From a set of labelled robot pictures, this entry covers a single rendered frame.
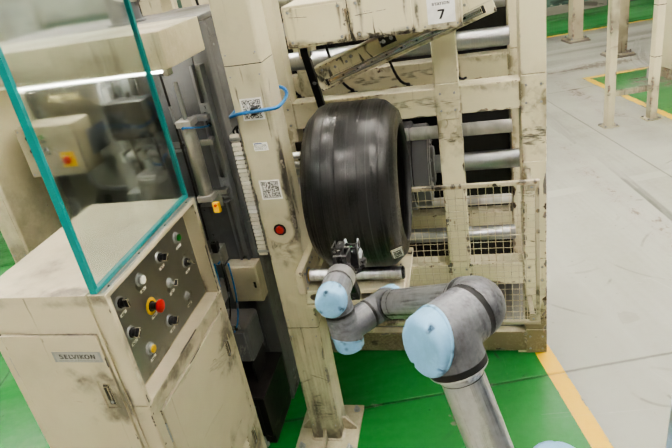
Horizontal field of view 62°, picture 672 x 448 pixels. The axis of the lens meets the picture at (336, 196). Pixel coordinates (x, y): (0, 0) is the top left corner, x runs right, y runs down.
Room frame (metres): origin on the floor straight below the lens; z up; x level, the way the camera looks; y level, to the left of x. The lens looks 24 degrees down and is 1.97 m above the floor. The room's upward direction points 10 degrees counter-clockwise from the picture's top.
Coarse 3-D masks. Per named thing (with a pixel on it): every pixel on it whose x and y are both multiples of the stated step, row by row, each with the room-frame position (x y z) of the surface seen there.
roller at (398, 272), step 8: (312, 272) 1.70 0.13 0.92; (320, 272) 1.69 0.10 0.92; (360, 272) 1.65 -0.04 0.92; (368, 272) 1.65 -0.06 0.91; (376, 272) 1.64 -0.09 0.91; (384, 272) 1.63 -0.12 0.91; (392, 272) 1.62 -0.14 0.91; (400, 272) 1.62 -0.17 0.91; (312, 280) 1.69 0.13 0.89; (320, 280) 1.69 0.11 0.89
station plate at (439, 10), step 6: (426, 0) 1.90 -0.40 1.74; (432, 0) 1.90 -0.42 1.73; (438, 0) 1.89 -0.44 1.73; (444, 0) 1.89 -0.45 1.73; (450, 0) 1.88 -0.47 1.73; (432, 6) 1.90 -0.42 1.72; (438, 6) 1.89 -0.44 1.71; (444, 6) 1.89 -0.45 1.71; (450, 6) 1.88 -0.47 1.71; (432, 12) 1.90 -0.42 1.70; (438, 12) 1.89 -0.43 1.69; (444, 12) 1.89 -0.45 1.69; (450, 12) 1.88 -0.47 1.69; (432, 18) 1.90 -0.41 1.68; (438, 18) 1.89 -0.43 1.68; (444, 18) 1.89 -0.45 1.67; (450, 18) 1.88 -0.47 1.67
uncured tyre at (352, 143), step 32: (320, 128) 1.69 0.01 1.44; (352, 128) 1.66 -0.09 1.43; (384, 128) 1.65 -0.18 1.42; (320, 160) 1.60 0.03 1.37; (352, 160) 1.57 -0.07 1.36; (384, 160) 1.57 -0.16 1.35; (320, 192) 1.56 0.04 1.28; (352, 192) 1.53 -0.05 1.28; (384, 192) 1.52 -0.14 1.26; (320, 224) 1.54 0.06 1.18; (352, 224) 1.52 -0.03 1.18; (384, 224) 1.50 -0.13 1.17; (320, 256) 1.64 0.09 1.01; (384, 256) 1.54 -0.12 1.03
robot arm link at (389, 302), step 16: (384, 288) 1.22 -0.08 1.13; (400, 288) 1.15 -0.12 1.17; (416, 288) 1.08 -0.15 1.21; (432, 288) 1.03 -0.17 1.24; (448, 288) 0.97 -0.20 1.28; (480, 288) 0.87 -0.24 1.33; (496, 288) 0.89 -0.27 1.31; (368, 304) 1.16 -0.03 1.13; (384, 304) 1.14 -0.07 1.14; (400, 304) 1.09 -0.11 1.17; (416, 304) 1.04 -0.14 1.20; (496, 304) 0.85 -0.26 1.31; (384, 320) 1.16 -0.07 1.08; (496, 320) 0.84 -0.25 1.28
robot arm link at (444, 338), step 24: (456, 288) 0.89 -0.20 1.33; (432, 312) 0.83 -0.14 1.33; (456, 312) 0.82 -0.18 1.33; (480, 312) 0.83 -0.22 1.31; (408, 336) 0.83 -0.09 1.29; (432, 336) 0.78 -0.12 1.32; (456, 336) 0.79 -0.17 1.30; (480, 336) 0.81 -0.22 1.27; (432, 360) 0.78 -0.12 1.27; (456, 360) 0.77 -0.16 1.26; (480, 360) 0.78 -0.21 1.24; (456, 384) 0.77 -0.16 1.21; (480, 384) 0.78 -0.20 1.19; (456, 408) 0.77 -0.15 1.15; (480, 408) 0.76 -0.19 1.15; (480, 432) 0.74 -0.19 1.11; (504, 432) 0.75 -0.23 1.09
